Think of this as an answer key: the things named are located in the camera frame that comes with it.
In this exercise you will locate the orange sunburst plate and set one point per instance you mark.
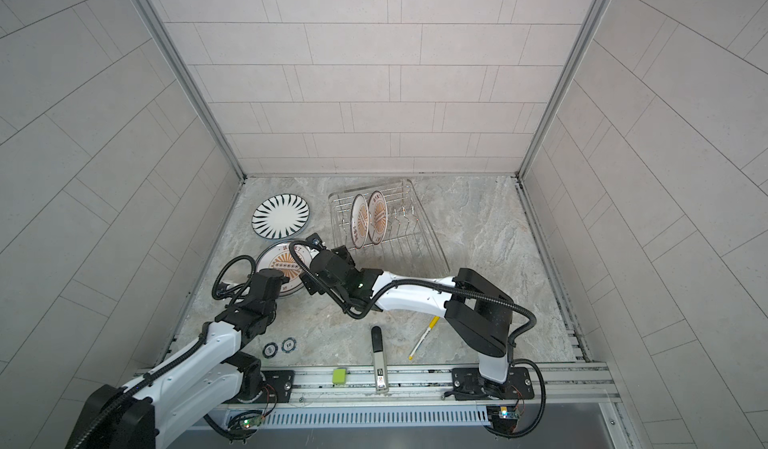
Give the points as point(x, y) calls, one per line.
point(359, 221)
point(278, 256)

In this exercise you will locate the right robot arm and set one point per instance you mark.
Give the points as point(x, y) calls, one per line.
point(486, 318)

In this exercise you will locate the green circuit board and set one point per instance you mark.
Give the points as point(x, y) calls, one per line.
point(248, 421)
point(503, 419)

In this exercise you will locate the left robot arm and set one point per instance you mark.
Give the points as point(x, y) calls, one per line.
point(154, 409)

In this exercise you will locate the orange sunburst plate front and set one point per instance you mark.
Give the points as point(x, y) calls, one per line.
point(278, 256)

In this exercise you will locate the aluminium front rail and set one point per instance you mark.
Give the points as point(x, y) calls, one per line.
point(424, 385)

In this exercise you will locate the blue striped white plate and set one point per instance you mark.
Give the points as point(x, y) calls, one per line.
point(280, 216)

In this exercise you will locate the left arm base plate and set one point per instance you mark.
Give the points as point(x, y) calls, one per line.
point(275, 386)

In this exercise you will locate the green small block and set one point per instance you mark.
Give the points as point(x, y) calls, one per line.
point(339, 376)

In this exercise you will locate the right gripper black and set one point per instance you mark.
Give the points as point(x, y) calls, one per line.
point(315, 275)

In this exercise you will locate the perforated vent strip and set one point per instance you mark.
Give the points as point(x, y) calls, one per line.
point(376, 417)

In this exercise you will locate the yellow white marker pen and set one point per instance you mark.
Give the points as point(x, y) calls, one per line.
point(423, 337)

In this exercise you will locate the left green circuit board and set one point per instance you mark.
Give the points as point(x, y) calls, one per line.
point(248, 421)

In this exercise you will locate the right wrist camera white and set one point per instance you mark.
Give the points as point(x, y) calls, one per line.
point(315, 242)

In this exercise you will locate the red text white plate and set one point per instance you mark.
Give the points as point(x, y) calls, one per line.
point(378, 217)

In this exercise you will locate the metal wire dish rack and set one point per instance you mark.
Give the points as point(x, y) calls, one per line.
point(409, 245)

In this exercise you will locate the right green circuit board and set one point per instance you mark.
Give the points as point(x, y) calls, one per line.
point(503, 419)

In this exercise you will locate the black silver handheld tool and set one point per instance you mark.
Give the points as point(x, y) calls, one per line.
point(379, 362)

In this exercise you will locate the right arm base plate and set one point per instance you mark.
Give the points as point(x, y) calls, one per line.
point(468, 384)

